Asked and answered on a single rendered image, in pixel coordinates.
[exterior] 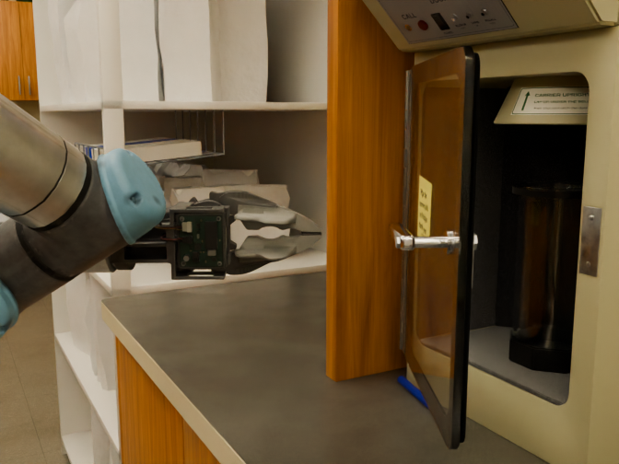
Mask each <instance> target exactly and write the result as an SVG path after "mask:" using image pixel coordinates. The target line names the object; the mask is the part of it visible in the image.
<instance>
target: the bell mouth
mask: <svg viewBox="0 0 619 464"><path fill-rule="evenodd" d="M589 93H590V87H589V83H588V80H587V78H586V77H585V76H584V75H556V76H536V77H523V78H516V79H515V80H514V82H513V84H512V86H511V88H510V90H509V92H508V94H507V96H506V98H505V100H504V102H503V104H502V106H501V108H500V110H499V112H498V114H497V116H496V118H495V120H494V124H551V125H587V121H588V107H589Z"/></svg>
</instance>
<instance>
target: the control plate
mask: <svg viewBox="0 0 619 464"><path fill-rule="evenodd" d="M377 1H378V2H379V3H380V5H381V6H382V8H383V9H384V11H385V12H386V13H387V15H388V16H389V17H390V19H391V21H392V22H393V23H394V25H395V26H396V27H397V29H398V30H399V31H400V32H401V33H402V35H403V36H404V38H405V39H406V40H407V42H408V43H409V44H413V43H419V42H426V41H437V40H443V39H449V38H456V37H461V36H468V35H474V34H480V33H487V32H492V31H499V30H505V29H516V28H518V27H519V26H518V25H517V23H516V21H515V20H514V18H513V17H512V16H511V14H510V13H509V11H508V9H507V7H506V6H505V4H504V3H503V1H502V0H377ZM482 8H485V9H487V11H488V12H489V13H488V15H484V16H482V15H481V13H482V11H481V10H482ZM467 11H470V12H472V13H473V17H472V18H467V17H466V16H467V15H466V13H467ZM435 13H440V15H441V16H442V17H443V18H444V20H445V21H446V22H447V24H448V25H449V27H450V29H445V30H441V29H440V28H439V26H438V25H437V23H436V22H435V20H434V19H433V18H432V17H431V14H435ZM453 14H455V15H457V16H458V18H459V19H458V21H457V20H455V21H452V20H451V19H452V15H453ZM419 20H424V21H425V22H426V23H427V25H428V29H427V30H422V29H420V28H419V27H418V24H417V23H418V21H419ZM405 24H408V25H410V26H411V28H412V30H411V31H409V30H407V29H406V27H405Z"/></svg>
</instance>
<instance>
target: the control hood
mask: <svg viewBox="0 0 619 464"><path fill-rule="evenodd" d="M362 1H363V2H364V3H365V5H366V6H367V7H368V9H369V10H370V12H371V13H372V15H373V16H374V17H375V19H376V20H377V21H378V22H379V23H380V25H381V26H382V27H383V29H384V30H385V31H386V33H387V34H388V35H389V37H390V38H391V40H392V41H393V42H394V44H395V45H396V47H397V48H398V49H399V50H401V51H402V52H422V51H430V50H437V49H444V48H451V47H458V46H465V45H472V44H479V43H486V42H493V41H506V40H513V39H520V38H527V37H534V36H542V35H548V34H556V33H562V32H569V31H576V30H584V29H596V28H603V27H610V26H614V23H616V22H617V17H618V4H619V0H502V1H503V3H504V4H505V6H506V7H507V9H508V11H509V13H510V14H511V16H512V17H513V18H514V20H515V21H516V23H517V25H518V26H519V27H518V28H516V29H505V30H499V31H492V32H486V33H480V34H474V35H468V36H461V37H456V38H449V39H443V40H437V41H426V42H419V43H413V44H409V43H408V42H407V40H406V39H405V38H404V36H403V35H402V33H401V32H400V31H399V30H398V29H397V27H396V26H395V25H394V23H393V22H392V21H391V19H390V17H389V16H388V15H387V13H386V12H385V11H384V9H383V8H382V6H381V5H380V3H379V2H378V1H377V0H362Z"/></svg>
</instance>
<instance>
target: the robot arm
mask: <svg viewBox="0 0 619 464"><path fill-rule="evenodd" d="M236 220H240V221H241V223H242V224H243V225H244V226H245V228H246V229H248V230H259V229H261V228H263V227H266V226H274V227H277V228H279V229H281V230H285V229H289V228H293V229H296V230H298V231H301V234H298V235H296V236H293V237H289V236H285V235H281V236H280V237H278V238H263V237H261V236H259V235H252V236H247V237H246V239H245V240H244V242H243V243H242V245H241V246H240V248H239V249H236V248H237V243H235V242H234V241H232V240H231V239H230V225H231V224H232V223H233V222H235V221H236ZM319 239H321V228H320V227H319V226H317V225H316V224H315V223H314V222H313V221H311V220H310V219H308V218H307V217H306V216H304V215H301V214H299V213H297V212H295V211H293V210H290V209H288V208H286V207H284V206H282V205H279V204H277V203H274V202H272V201H269V200H267V199H264V198H263V197H260V196H258V195H256V194H253V193H250V192H247V191H223V192H216V191H211V192H210V193H209V199H204V200H201V201H197V199H196V198H195V197H192V199H191V200H190V201H189V202H178V203H177V204H175V205H174V206H171V207H167V208H166V200H165V197H164V192H163V191H162V188H161V186H160V184H159V182H158V180H157V178H156V176H155V175H154V173H153V172H152V170H151V169H150V168H149V167H148V165H147V164H146V163H145V162H144V161H143V160H142V159H141V158H140V157H139V156H137V155H136V154H134V153H133V152H131V151H129V150H124V149H122V148H116V149H113V150H111V151H110V152H109V153H107V154H105V155H104V154H101V155H99V156H98V159H97V160H93V159H91V158H90V157H89V156H87V155H86V154H84V153H83V152H81V151H80V150H78V149H77V148H76V147H75V146H73V145H71V144H70V143H69V142H67V141H66V140H65V139H64V138H63V137H61V136H60V135H58V134H57V133H55V132H54V131H52V130H51V129H50V128H48V127H47V126H45V125H44V124H43V123H41V122H39V121H38V120H37V119H35V118H34V117H32V116H31V115H30V114H28V113H27V112H25V111H24V110H23V109H21V108H20V107H19V106H17V105H16V104H15V103H13V102H12V101H10V100H9V99H7V98H6V97H4V96H3V95H2V94H0V338H1V337H3V336H4V335H5V333H6V332H7V331H8V330H9V329H11V328H12V327H13V326H14V325H15V324H16V322H17V321H18V316H19V314H20V313H21V312H22V311H24V310H25V309H26V308H28V307H30V306H32V305H33V304H35V303H36V302H38V301H40V300H41V299H43V298H44V297H46V296H47V295H49V294H50V293H52V292H54V291H55V290H57V289H58V288H60V287H61V286H63V285H65V284H67V283H68V282H70V281H72V280H73V279H75V278H76V277H77V276H78V275H79V274H81V273H114V272H115V271H116V270H132V269H133V268H134V267H135V264H136V263H170V264H171V280H224V279H225V277H226V274H229V275H240V274H245V273H250V272H252V271H254V270H257V269H259V268H261V267H263V266H264V265H266V264H268V263H270V262H275V261H281V260H284V259H286V258H288V257H290V256H293V255H296V254H298V253H300V252H301V251H303V250H305V249H308V248H309V247H311V246H312V245H313V244H315V243H316V242H317V241H318V240H319ZM194 270H211V272H194ZM189 275H213V276H189Z"/></svg>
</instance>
